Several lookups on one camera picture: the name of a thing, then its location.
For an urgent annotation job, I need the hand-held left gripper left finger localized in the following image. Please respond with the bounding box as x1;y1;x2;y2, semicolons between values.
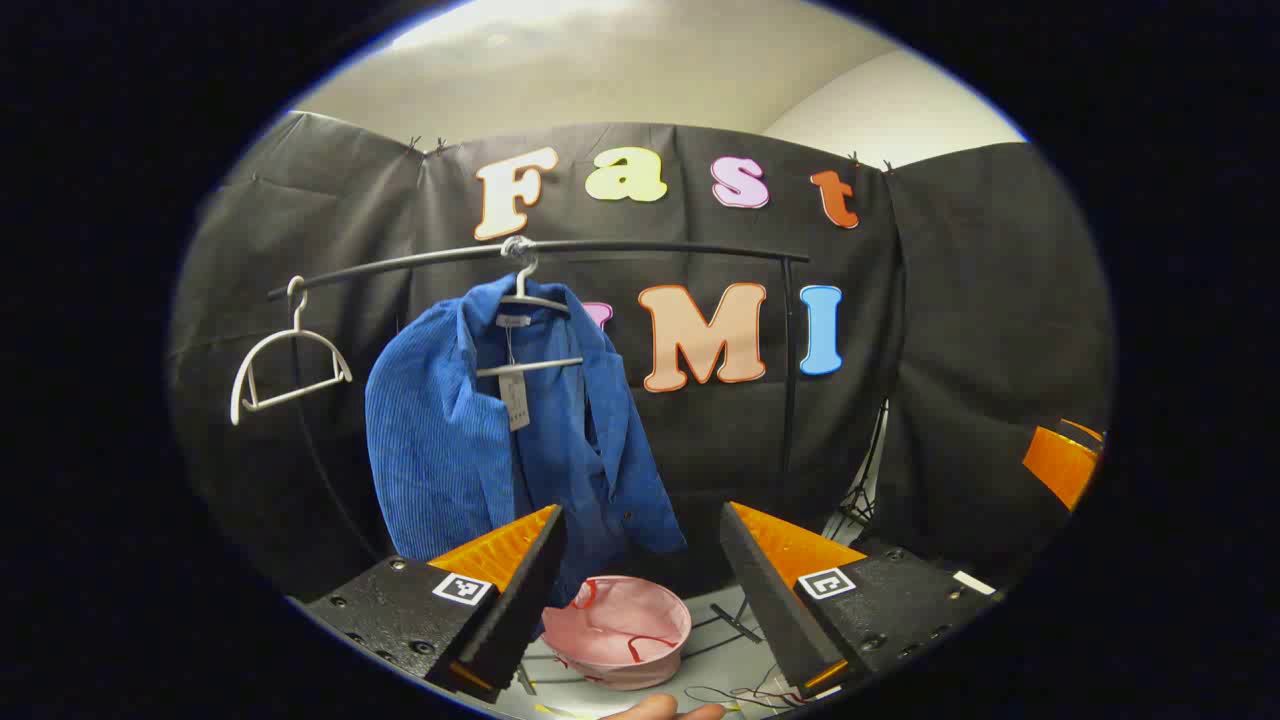
305;505;568;703

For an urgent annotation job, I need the blue corduroy shirt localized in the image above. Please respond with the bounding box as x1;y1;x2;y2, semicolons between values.
364;275;689;611

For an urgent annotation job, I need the black tripod stand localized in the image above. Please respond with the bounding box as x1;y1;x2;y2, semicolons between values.
822;400;891;546

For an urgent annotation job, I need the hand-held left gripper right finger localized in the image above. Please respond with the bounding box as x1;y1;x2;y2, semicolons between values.
718;502;1003;701

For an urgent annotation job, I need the tangle of floor cables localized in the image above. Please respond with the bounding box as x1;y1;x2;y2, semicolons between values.
685;660;801;713

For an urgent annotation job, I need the pink laundry hamper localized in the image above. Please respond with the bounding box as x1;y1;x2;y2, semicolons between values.
540;575;693;693

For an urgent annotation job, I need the black metal clothes rack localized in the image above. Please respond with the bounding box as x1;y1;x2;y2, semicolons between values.
266;238;813;643

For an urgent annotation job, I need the white plastic hanger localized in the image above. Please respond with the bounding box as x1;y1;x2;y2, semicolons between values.
475;238;586;379
230;276;354;427

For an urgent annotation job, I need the white paper garment tag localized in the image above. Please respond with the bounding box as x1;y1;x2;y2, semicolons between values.
498;375;531;433

